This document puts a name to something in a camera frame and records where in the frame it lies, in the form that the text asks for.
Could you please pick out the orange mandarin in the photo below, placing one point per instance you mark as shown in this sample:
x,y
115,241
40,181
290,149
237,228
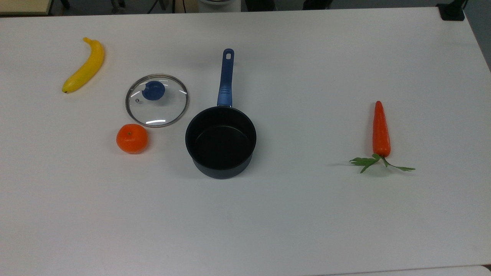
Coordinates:
x,y
132,138

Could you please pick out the dark chair leg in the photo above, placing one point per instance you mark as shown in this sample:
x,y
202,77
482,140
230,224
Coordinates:
x,y
65,3
117,3

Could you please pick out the yellow banana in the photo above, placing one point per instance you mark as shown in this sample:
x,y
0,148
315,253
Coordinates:
x,y
86,68

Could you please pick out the orange carrot with green leaves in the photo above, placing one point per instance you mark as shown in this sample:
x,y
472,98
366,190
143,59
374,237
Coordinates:
x,y
381,134

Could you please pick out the black table clamp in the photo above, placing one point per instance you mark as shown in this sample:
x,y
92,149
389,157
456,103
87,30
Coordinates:
x,y
452,11

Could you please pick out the light wooden table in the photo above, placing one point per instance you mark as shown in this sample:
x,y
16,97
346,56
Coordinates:
x,y
23,6

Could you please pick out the glass lid with blue knob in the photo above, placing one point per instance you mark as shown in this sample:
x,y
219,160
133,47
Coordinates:
x,y
157,100

